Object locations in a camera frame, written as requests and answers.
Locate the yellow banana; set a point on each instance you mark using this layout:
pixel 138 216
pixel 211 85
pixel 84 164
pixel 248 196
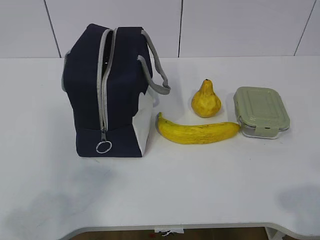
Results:
pixel 195 134

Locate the navy insulated lunch bag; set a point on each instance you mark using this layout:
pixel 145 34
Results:
pixel 110 77

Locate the glass container green lid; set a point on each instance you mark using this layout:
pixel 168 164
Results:
pixel 260 112

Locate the yellow pear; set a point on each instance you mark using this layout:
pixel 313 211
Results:
pixel 205 103

